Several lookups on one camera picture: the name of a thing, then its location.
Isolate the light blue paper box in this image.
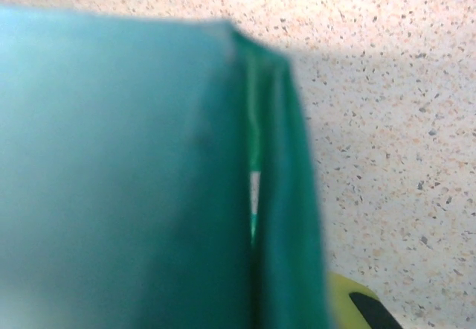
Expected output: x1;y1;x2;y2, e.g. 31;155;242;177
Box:
0;3;332;329

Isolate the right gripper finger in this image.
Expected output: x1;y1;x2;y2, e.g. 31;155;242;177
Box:
329;271;405;329

